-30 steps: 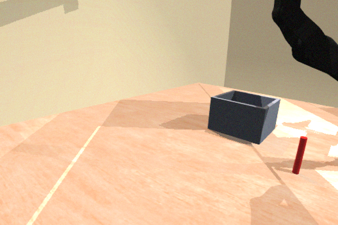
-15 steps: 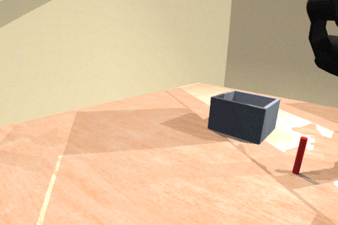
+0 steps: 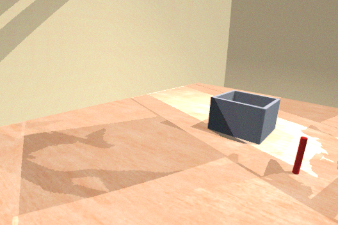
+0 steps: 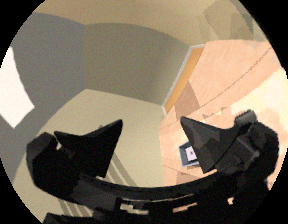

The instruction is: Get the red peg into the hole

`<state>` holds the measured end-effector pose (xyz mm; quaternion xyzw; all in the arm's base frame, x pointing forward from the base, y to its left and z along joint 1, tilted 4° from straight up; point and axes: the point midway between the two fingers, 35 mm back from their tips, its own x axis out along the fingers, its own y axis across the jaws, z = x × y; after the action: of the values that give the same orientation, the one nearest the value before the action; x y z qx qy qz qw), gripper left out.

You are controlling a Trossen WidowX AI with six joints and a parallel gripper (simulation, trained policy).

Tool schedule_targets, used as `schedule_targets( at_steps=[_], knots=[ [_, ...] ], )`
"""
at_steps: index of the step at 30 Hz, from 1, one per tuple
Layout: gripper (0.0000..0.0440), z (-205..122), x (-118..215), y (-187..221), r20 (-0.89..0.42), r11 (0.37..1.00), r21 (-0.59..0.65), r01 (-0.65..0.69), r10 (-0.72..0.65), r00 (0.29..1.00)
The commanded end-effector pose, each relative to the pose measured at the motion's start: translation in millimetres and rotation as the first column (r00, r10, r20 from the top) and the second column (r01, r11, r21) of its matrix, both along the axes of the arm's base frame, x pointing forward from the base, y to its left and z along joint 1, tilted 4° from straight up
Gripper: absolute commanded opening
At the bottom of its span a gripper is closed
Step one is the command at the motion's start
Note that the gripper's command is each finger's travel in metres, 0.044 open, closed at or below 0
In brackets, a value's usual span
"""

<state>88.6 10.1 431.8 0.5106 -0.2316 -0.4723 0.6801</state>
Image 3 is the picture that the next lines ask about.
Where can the grey open box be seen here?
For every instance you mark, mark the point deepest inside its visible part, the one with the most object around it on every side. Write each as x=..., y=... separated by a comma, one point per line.
x=243, y=115

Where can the red cylinder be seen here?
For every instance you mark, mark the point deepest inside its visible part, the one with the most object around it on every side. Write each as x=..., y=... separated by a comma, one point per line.
x=299, y=155

